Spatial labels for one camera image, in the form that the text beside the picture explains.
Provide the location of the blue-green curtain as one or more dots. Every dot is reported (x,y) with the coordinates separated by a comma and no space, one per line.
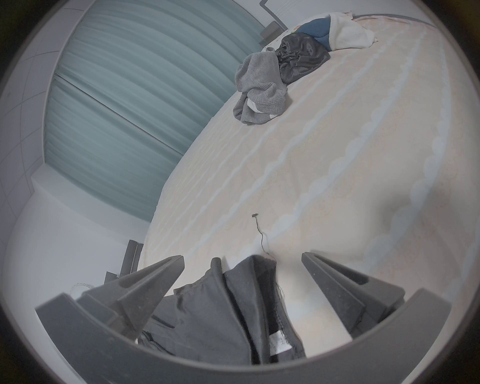
(105,150)
(157,56)

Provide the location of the black shiny garment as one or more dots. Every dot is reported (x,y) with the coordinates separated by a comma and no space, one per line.
(300,56)

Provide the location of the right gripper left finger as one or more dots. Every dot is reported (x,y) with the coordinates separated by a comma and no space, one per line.
(142,296)

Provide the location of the round white mirror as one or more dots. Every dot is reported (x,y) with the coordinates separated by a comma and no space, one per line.
(80,287)

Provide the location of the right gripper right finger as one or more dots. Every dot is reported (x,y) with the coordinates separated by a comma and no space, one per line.
(348,296)

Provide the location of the black chest of drawers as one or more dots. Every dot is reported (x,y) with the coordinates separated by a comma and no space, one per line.
(131,258)

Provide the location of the bed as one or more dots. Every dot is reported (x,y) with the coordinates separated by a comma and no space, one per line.
(337,150)

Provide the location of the white garment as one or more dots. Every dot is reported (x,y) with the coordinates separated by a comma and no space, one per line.
(350,33)

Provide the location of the grey bedside table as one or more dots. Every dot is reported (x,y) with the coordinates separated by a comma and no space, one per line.
(272,30)

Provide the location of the dark blue garment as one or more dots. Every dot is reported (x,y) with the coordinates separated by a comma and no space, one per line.
(317,28)

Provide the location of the black T-shirt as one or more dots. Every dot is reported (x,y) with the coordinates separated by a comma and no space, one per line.
(210,318)

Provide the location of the grey garment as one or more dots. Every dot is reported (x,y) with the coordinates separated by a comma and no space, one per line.
(260,86)

